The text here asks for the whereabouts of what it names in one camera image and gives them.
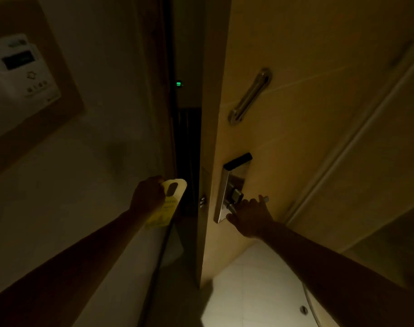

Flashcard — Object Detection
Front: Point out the person's left hand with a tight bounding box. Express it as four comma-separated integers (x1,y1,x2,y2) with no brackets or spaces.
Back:
129,176,167,218

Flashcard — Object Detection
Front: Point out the person's right hand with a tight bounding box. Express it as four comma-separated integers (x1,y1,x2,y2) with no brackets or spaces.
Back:
226,195,275,239

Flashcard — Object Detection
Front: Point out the yellow door hanger sign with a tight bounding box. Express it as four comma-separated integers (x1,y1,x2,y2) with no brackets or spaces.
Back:
145,179,188,230

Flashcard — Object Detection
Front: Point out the silver door lock handle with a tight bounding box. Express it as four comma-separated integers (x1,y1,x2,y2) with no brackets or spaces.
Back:
214,153,270,224

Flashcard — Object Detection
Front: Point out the person's right forearm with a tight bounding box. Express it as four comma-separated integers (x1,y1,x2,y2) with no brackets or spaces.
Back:
260,221,414,327

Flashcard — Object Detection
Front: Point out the person's left forearm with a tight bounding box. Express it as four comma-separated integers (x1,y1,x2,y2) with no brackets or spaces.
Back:
0,208,147,327

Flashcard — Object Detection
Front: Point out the wooden door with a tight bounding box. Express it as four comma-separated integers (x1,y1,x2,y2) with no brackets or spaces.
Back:
197,0,414,290

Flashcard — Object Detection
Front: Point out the silver door guard latch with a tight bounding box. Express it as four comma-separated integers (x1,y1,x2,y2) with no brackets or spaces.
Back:
228,67,272,125

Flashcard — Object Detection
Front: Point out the white key card holder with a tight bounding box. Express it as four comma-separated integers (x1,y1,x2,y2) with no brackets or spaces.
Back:
0,33,62,141

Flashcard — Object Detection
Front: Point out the dark wooden door frame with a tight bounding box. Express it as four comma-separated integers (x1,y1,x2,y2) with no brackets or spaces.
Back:
134,0,177,181

